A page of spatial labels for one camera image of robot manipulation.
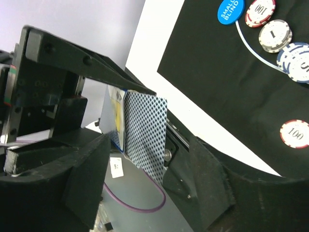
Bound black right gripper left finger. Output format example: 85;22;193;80
0;135;111;232

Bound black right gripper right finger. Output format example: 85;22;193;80
163;138;309;232

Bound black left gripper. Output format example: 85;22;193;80
0;26;156;174

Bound blue playing card box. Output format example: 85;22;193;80
99;85;126;153

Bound red 100 chip stack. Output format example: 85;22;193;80
280;119;309;149

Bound blue backed card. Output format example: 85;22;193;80
125;91;168;184

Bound blue chips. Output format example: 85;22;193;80
277;42;309;84

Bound grey chips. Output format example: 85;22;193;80
258;19;293;53

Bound blue small blind button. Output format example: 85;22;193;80
217;0;245;25

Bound red chips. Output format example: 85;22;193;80
245;0;276;28

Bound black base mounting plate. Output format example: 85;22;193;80
164;120;192;167

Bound black poker table mat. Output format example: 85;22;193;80
158;0;309;179

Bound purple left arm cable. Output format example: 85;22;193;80
15;139;167;214

